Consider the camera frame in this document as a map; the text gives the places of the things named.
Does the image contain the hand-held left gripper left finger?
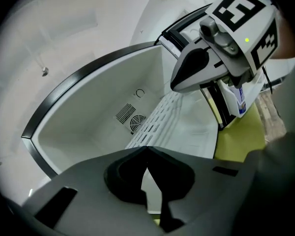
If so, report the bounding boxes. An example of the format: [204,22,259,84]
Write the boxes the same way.
[23,145,161,236]

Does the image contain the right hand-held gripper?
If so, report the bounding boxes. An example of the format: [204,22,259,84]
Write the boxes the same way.
[170,0,279,93]

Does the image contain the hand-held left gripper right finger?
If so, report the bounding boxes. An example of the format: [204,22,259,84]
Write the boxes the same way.
[147,145,258,236]

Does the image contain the white wire rack shelf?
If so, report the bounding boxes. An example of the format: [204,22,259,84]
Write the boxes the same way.
[124,91,218,159]

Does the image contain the white fridge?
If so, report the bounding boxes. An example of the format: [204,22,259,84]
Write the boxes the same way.
[21,41,219,179]

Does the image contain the person's right forearm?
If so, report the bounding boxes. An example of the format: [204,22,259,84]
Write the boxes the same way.
[270,0,295,60]

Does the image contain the green tablecloth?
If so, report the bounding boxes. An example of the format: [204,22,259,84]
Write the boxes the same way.
[148,102,266,226]

